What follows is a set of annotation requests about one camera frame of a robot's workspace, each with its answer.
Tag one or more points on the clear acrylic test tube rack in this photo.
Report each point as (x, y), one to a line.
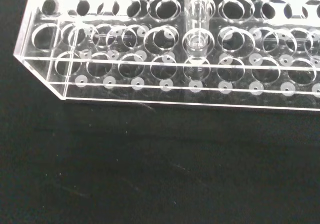
(160, 66)

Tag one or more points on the black cloth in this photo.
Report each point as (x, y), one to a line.
(150, 164)

